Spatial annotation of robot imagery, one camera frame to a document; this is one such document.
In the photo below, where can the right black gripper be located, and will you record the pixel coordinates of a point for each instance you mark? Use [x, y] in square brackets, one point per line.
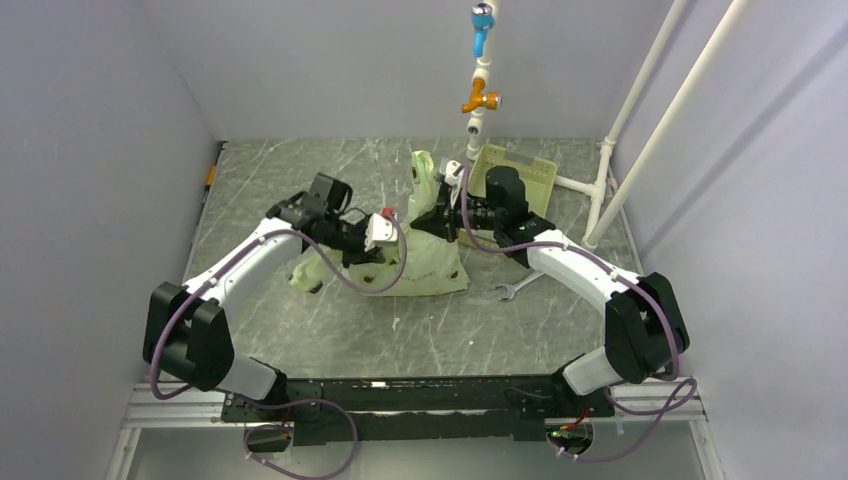
[441, 222]

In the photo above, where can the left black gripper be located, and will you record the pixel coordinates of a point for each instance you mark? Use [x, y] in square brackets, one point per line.
[360, 256]

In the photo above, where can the light green plastic bag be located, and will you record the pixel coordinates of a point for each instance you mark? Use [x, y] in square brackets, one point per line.
[432, 265]

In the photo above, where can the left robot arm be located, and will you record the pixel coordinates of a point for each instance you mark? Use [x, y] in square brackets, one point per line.
[187, 332]

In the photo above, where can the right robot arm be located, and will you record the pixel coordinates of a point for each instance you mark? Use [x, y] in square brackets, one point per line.
[644, 333]

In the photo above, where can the silver wrench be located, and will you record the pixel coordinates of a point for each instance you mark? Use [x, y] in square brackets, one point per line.
[507, 291]

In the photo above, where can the pale yellow plastic basket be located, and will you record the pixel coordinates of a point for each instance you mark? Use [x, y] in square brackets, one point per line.
[537, 174]

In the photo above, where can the orange tap valve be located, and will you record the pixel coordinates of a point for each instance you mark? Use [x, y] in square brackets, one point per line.
[480, 98]

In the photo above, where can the blue tap valve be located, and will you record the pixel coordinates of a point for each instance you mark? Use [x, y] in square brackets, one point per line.
[482, 20]

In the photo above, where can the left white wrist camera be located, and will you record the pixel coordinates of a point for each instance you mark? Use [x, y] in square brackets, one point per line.
[381, 230]

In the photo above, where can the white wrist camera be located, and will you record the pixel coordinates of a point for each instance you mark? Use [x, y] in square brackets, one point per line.
[381, 230]
[453, 173]

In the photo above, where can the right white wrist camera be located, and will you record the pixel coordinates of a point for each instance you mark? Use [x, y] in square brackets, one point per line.
[453, 173]

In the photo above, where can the orange handled tool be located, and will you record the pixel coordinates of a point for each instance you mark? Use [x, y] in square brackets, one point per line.
[211, 173]

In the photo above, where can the white pvc pipe frame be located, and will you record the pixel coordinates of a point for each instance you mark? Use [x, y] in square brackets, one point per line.
[599, 85]

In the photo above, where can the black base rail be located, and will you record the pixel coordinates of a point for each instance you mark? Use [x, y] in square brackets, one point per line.
[521, 407]

